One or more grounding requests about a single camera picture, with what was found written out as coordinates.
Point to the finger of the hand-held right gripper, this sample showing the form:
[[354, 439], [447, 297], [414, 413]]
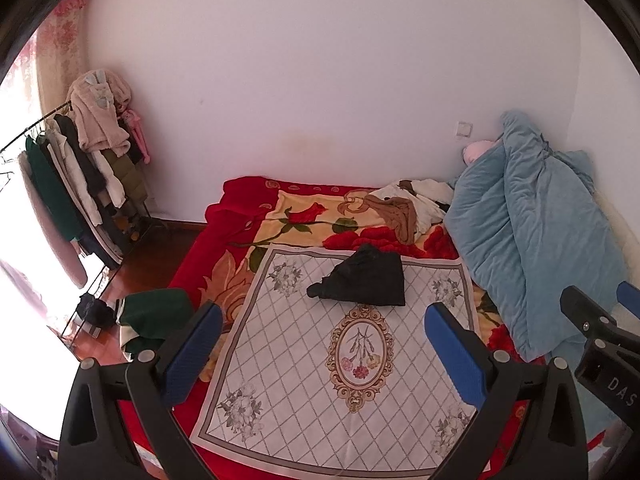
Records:
[[590, 315], [631, 294]]

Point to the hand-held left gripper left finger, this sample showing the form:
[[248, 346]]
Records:
[[192, 350]]

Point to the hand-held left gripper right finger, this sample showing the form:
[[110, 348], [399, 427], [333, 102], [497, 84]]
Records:
[[455, 355]]

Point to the black jacket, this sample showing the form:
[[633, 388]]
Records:
[[370, 275]]

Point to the dark clothes heap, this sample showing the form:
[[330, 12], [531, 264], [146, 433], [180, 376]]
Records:
[[97, 312]]

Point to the pile of brown white clothes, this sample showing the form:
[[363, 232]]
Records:
[[395, 192]]

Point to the black metal clothes rack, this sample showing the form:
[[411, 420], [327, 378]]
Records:
[[50, 116]]

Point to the green garment with striped cuffs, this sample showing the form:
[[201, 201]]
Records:
[[155, 310]]

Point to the cream fluffy blanket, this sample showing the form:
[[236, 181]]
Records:
[[622, 230]]

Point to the white checked floral mat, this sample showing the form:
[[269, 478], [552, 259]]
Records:
[[280, 340]]

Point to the light blue quilt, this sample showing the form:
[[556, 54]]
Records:
[[525, 220]]

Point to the brown garment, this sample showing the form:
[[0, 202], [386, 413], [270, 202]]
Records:
[[400, 215]]

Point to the red floral blanket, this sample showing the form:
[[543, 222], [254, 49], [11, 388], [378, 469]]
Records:
[[235, 200]]

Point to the pink pillow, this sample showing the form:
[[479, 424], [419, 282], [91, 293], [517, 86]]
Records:
[[477, 150]]

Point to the pink plush toy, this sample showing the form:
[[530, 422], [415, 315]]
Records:
[[137, 135]]

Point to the pink fluffy robe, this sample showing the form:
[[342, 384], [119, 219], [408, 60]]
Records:
[[95, 110]]

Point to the pink floral curtain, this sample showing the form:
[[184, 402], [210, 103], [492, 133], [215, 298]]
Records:
[[60, 60]]

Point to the white wall socket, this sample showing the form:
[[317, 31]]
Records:
[[463, 129]]

